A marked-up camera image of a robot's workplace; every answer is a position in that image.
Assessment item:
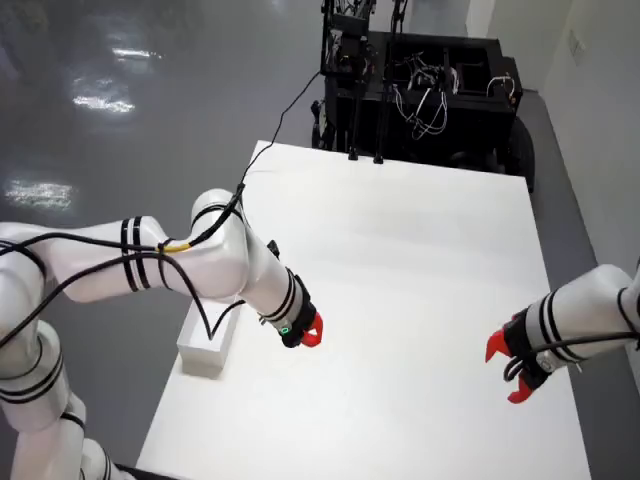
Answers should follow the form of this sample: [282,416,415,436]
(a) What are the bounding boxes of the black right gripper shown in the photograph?
[483,307,555,405]

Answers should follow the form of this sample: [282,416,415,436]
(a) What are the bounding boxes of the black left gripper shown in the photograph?
[272,268,325,350]

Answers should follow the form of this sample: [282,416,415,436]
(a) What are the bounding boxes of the white cardboard bin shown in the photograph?
[176,294,246,379]

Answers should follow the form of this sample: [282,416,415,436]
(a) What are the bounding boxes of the black stand pole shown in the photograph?
[347,29,364,162]
[372,0,407,166]

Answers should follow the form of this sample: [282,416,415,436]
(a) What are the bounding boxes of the black equipment cart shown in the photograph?
[309,0,537,194]

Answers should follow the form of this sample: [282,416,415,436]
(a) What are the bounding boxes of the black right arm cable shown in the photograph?
[501,287,640,384]

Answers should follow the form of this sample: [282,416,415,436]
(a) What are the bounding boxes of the black arm cable yellow tape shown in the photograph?
[0,184,247,351]

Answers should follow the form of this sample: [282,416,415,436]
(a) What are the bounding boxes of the long black floor cable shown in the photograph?
[238,69,324,190]

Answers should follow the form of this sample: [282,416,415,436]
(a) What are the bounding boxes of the white wire bundle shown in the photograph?
[392,57,451,142]

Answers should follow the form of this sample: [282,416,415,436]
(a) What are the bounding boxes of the short white wire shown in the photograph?
[486,73,517,107]

